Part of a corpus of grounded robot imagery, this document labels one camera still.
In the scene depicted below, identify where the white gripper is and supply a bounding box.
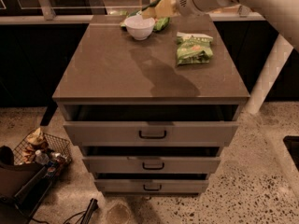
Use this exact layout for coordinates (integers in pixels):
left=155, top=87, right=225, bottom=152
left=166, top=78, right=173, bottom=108
left=141, top=0, right=219, bottom=19

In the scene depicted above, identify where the brown robot base part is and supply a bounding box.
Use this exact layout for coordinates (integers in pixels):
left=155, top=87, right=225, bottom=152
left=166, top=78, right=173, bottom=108
left=0, top=146, right=50, bottom=224

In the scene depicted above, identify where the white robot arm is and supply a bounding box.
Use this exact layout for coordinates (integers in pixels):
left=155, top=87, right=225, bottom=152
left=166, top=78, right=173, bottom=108
left=142, top=0, right=299, bottom=50

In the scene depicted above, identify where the green snack bag behind bowl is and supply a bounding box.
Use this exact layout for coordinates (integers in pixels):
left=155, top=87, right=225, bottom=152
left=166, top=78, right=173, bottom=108
left=127, top=10, right=170, bottom=33

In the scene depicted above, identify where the white ceramic bowl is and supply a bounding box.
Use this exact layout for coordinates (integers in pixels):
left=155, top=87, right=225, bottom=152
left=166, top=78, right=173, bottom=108
left=124, top=15, right=155, bottom=40

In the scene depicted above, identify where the green snack bag front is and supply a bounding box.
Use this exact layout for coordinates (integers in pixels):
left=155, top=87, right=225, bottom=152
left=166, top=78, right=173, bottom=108
left=177, top=32, right=213, bottom=66

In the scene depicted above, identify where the grey drawer cabinet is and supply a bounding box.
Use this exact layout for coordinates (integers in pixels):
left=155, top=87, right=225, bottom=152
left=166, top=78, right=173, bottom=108
left=51, top=13, right=251, bottom=196

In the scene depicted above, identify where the white pillar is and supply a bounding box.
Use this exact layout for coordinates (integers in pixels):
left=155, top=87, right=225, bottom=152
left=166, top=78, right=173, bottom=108
left=246, top=35, right=293, bottom=114

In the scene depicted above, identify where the top grey drawer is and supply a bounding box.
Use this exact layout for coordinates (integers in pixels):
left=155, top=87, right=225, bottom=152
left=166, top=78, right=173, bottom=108
left=63, top=105, right=240, bottom=147

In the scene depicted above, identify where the grey drawer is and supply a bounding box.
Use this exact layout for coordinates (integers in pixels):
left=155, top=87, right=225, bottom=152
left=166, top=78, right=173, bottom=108
left=94, top=174, right=208, bottom=195
left=63, top=105, right=240, bottom=147
left=83, top=147, right=221, bottom=174

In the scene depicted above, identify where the middle grey drawer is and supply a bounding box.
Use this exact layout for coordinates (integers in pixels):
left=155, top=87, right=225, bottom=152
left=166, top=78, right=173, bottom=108
left=83, top=147, right=221, bottom=174

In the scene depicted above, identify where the crumpled snack bag in basket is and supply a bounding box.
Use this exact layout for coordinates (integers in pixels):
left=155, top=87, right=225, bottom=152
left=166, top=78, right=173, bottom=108
left=22, top=128, right=49, bottom=163

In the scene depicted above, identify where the bottom grey drawer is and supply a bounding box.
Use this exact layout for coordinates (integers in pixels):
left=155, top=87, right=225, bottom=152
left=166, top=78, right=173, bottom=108
left=94, top=174, right=208, bottom=195

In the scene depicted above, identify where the clear plastic water bottle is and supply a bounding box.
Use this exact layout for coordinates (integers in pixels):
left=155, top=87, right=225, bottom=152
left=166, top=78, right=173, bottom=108
left=35, top=149, right=50, bottom=165

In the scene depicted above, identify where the black wire basket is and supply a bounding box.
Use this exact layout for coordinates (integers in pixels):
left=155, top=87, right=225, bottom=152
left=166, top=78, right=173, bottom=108
left=13, top=132, right=72, bottom=179

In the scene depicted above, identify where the black cable on floor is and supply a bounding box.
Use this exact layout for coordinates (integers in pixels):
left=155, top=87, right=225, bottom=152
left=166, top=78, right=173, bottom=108
left=31, top=197, right=99, bottom=224

